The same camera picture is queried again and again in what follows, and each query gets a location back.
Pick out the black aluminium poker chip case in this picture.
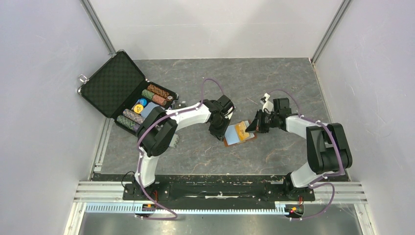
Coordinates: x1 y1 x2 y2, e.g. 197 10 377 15
77 50 179 135

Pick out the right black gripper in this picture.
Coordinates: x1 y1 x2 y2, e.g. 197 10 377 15
246 109 279 133

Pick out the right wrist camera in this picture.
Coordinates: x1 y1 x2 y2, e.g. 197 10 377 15
260 93 274 113

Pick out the white slotted cable duct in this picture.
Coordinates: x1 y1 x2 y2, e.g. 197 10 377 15
85 203 298 215

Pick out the clear box with dark cards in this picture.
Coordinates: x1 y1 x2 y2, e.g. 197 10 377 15
171 100 187 110

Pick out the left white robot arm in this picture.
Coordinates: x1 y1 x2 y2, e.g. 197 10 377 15
135 95 235 200

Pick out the purple cable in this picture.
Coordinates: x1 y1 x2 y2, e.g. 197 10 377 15
266 90 346 221
136 78 225 220

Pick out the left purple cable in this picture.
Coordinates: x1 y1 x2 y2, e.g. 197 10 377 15
136 78 225 220

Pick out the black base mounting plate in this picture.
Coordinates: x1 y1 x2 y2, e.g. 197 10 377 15
121 175 315 202

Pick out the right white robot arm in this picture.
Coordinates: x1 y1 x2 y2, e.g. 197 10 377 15
245 96 353 200

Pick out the brown leather card holder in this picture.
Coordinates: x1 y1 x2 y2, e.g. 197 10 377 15
224 120 257 147

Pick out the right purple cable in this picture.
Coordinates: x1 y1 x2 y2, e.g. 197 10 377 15
266 90 346 221

